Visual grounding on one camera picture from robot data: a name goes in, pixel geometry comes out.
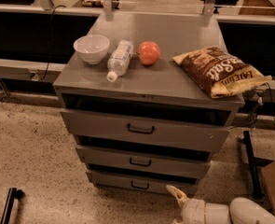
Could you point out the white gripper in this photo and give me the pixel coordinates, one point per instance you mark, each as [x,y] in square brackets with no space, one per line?
[192,211]

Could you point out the grey bottom drawer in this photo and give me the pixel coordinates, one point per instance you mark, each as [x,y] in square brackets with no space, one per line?
[136,182]

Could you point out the grey drawer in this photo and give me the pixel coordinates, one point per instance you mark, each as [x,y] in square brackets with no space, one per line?
[158,132]
[136,182]
[141,162]

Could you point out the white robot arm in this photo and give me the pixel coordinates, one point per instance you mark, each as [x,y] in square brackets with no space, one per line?
[240,211]

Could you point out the grey middle drawer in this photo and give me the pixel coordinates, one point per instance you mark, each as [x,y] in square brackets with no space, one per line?
[141,162]

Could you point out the grey metal drawer cabinet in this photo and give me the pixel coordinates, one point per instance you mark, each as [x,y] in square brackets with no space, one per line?
[160,91]

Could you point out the grey top drawer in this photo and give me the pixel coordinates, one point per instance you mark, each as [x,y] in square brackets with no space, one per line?
[158,132]

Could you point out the black floor stand right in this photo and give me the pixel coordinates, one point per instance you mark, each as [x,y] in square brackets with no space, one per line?
[254,163]

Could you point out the black floor stand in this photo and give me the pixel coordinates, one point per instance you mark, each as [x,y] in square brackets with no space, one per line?
[13,194]
[254,163]

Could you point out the brown yellow chip bag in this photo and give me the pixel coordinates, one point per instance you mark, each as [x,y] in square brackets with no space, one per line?
[219,73]

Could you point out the red apple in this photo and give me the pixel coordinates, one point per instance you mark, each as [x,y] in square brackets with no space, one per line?
[149,52]

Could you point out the black floor stand left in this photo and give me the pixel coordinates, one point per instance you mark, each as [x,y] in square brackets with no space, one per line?
[13,194]

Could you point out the clear plastic water bottle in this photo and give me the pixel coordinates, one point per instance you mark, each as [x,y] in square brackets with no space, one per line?
[119,60]

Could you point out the white bowl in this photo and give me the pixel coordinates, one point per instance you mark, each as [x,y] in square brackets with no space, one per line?
[92,49]

